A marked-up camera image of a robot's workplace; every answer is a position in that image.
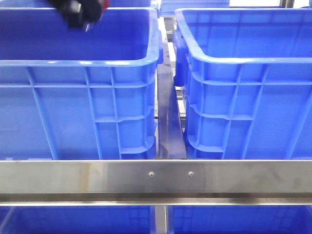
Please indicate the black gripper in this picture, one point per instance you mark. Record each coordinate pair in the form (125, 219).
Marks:
(81, 14)

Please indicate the rear left blue crate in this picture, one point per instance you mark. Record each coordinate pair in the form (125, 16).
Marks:
(47, 4)

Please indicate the large blue crate left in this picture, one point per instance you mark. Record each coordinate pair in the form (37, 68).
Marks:
(74, 94)

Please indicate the large blue crate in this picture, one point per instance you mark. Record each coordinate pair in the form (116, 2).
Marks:
(74, 94)
(246, 79)

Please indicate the rear right blue crate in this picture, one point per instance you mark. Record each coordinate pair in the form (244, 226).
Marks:
(168, 7)

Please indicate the steel divider bar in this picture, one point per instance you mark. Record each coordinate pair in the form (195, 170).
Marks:
(171, 144)

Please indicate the large blue crate right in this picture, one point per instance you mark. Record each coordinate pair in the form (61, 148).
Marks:
(246, 79)

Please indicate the lower left blue crate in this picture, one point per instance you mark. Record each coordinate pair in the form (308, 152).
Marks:
(80, 220)

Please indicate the lower right blue crate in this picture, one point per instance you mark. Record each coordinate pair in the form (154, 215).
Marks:
(240, 219)

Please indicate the stainless steel shelf rail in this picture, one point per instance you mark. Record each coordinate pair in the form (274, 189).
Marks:
(155, 182)

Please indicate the steel vertical post below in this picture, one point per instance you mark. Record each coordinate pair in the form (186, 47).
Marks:
(161, 219)

